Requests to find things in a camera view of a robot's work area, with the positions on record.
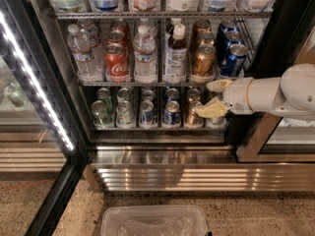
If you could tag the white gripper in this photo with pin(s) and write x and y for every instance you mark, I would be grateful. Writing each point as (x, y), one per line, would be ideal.
(236, 94)

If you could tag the orange soda can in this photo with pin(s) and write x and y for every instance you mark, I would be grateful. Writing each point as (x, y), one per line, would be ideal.
(201, 26)
(204, 59)
(205, 38)

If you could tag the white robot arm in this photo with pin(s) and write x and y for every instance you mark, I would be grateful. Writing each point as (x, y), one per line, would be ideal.
(292, 95)

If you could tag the bottom right silver can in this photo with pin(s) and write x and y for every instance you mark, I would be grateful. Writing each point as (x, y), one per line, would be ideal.
(216, 121)

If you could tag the bottom front orange can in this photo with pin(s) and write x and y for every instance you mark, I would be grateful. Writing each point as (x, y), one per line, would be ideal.
(192, 118)

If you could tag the front blue pepsi can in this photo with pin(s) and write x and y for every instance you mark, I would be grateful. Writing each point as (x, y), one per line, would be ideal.
(233, 60)

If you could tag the blue pepsi can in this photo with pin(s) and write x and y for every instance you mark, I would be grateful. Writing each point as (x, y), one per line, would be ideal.
(227, 25)
(171, 113)
(230, 37)
(233, 60)

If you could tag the bottom blue pepsi can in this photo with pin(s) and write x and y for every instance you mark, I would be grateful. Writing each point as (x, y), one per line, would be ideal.
(171, 113)

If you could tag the bottom blue white can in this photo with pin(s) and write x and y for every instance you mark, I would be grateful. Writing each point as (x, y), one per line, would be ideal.
(147, 113)

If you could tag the rear blue pepsi can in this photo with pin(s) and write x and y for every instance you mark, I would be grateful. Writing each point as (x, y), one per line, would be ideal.
(227, 25)

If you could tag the bottom second-column silver can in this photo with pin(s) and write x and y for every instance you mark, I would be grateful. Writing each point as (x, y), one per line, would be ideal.
(125, 113)

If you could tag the front red cola can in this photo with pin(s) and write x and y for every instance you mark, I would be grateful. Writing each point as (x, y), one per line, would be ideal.
(116, 61)

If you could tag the red cola can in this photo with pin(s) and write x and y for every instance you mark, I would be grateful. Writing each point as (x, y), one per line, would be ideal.
(120, 25)
(117, 36)
(116, 61)

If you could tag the bottom front green can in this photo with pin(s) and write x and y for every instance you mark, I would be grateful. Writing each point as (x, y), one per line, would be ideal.
(101, 113)

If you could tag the rear red cola can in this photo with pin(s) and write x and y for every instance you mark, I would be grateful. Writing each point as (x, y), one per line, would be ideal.
(120, 25)

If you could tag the glass fridge door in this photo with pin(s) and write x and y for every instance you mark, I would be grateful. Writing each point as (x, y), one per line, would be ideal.
(39, 157)

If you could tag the front iced tea bottle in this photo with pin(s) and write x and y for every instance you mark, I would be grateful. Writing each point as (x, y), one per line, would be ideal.
(176, 56)

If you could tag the iced tea bottle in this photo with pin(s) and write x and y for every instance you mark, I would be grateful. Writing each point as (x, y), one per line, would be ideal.
(170, 25)
(176, 56)

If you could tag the rear iced tea bottle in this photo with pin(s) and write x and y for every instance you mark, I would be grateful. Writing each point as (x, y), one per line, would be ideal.
(170, 25)

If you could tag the middle front water bottle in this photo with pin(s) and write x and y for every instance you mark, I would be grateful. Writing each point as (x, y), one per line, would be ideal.
(145, 54)

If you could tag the water bottle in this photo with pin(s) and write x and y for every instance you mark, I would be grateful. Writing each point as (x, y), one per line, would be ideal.
(145, 54)
(92, 32)
(82, 51)

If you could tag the clear plastic bin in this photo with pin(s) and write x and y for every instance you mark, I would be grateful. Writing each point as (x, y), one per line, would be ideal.
(154, 221)

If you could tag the left rear water bottle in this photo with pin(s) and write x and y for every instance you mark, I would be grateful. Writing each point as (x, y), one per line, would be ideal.
(92, 32)

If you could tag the left front water bottle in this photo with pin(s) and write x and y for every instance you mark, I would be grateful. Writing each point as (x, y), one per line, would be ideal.
(82, 51)

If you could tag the middle wire shelf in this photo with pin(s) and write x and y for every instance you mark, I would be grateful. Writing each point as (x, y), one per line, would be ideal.
(134, 84)

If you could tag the wire shelf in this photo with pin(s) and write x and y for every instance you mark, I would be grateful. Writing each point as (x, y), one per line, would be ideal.
(159, 15)
(134, 84)

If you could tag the top wire shelf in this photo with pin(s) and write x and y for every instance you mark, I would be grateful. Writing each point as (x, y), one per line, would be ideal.
(159, 15)

